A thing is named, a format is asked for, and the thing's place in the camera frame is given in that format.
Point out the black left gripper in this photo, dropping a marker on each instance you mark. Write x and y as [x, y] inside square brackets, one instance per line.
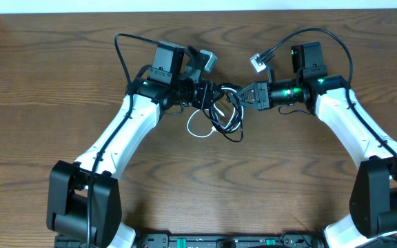
[206, 90]

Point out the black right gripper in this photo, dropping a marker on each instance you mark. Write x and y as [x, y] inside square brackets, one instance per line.
[261, 95]

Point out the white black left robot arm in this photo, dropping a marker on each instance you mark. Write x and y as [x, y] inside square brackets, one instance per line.
[83, 199]

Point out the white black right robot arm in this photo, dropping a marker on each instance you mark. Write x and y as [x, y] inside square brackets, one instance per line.
[372, 214]

